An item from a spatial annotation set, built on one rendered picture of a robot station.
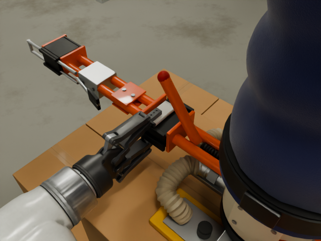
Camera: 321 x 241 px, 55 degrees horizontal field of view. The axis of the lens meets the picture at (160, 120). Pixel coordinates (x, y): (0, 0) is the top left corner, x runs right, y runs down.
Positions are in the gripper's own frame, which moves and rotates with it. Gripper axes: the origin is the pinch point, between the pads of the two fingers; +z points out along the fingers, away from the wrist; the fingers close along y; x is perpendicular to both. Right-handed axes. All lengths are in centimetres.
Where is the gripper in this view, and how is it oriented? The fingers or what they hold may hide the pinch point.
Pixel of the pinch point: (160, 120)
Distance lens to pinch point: 64.7
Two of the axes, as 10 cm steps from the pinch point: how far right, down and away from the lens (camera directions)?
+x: 7.5, 4.8, -4.5
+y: 0.0, 6.8, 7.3
